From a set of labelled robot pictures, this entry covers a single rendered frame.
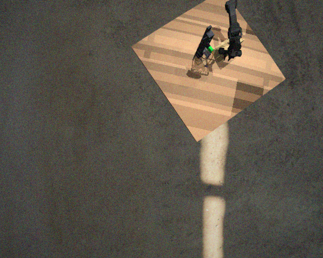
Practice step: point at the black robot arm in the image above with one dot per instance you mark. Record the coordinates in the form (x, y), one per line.
(234, 31)

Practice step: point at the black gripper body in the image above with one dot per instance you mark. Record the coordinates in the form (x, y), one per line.
(224, 52)

